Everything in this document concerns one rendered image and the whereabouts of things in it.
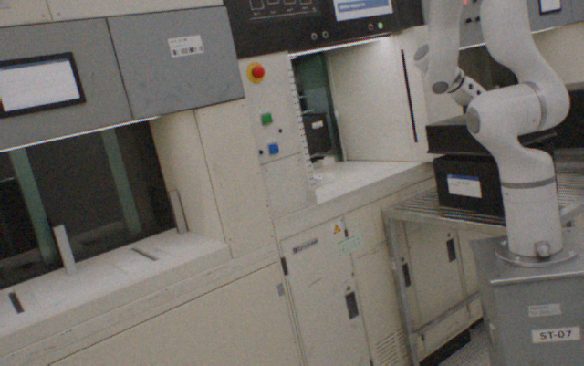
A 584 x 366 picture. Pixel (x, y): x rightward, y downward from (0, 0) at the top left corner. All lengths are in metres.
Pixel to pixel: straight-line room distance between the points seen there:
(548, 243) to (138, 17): 1.20
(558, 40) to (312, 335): 2.30
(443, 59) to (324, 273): 0.82
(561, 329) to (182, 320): 1.00
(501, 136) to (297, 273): 0.84
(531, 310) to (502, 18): 0.68
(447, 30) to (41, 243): 1.44
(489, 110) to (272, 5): 0.80
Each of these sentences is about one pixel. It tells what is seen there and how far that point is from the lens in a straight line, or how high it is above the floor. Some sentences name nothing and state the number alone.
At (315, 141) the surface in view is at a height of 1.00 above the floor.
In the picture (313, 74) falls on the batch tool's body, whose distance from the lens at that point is 2.39.
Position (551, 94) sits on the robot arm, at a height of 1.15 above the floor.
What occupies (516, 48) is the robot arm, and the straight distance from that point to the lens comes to 1.29.
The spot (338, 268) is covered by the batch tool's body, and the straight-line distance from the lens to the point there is 1.85.
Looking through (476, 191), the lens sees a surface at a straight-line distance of 1.74.
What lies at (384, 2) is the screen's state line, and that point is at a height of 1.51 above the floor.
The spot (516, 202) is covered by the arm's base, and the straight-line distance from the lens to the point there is 1.33.
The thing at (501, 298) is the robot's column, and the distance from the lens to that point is 1.31.
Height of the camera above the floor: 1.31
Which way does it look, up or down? 11 degrees down
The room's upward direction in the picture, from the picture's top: 12 degrees counter-clockwise
